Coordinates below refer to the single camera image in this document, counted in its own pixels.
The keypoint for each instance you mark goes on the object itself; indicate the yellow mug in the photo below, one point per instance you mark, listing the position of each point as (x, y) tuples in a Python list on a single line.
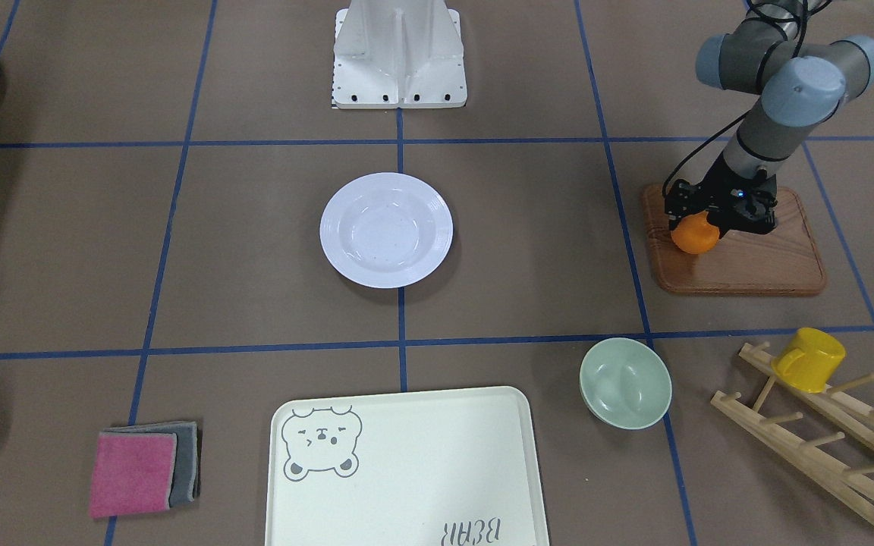
[(809, 360)]

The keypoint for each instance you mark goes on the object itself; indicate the pink and grey cloth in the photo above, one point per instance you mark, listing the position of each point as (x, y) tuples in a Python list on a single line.
[(144, 469)]

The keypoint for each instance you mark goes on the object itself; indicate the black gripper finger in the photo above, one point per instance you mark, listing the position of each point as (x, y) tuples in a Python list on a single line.
[(674, 217), (717, 223)]

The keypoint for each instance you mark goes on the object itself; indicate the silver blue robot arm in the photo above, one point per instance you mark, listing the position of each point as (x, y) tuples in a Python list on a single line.
[(798, 86)]

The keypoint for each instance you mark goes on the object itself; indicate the cream bear tray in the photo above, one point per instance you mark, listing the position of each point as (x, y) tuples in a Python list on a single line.
[(445, 467)]

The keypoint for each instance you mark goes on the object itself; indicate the light green bowl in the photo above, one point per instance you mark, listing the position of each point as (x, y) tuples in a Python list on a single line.
[(625, 384)]

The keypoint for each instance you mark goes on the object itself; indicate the orange fruit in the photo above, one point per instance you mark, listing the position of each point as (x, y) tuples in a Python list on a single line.
[(695, 234)]

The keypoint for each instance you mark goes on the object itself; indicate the wooden cutting board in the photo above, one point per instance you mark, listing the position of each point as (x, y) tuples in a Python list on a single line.
[(783, 263)]

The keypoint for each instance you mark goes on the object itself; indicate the wooden mug rack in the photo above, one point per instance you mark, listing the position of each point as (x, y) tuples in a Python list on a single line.
[(841, 463)]

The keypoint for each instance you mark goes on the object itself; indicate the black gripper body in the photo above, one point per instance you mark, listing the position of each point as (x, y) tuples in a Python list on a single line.
[(705, 196)]

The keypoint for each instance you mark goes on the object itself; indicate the white round plate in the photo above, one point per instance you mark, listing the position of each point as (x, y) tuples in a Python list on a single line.
[(386, 230)]

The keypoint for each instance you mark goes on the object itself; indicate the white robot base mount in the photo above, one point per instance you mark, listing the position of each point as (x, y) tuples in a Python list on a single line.
[(398, 54)]

